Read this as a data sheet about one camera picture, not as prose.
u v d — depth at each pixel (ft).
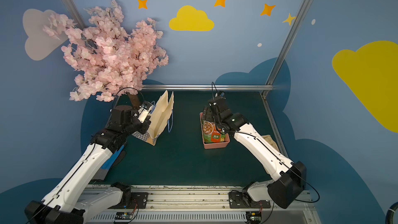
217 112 1.88
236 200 2.45
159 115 3.00
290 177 1.29
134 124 2.03
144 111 2.09
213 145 2.90
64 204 1.25
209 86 5.38
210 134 3.06
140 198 2.46
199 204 2.45
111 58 1.76
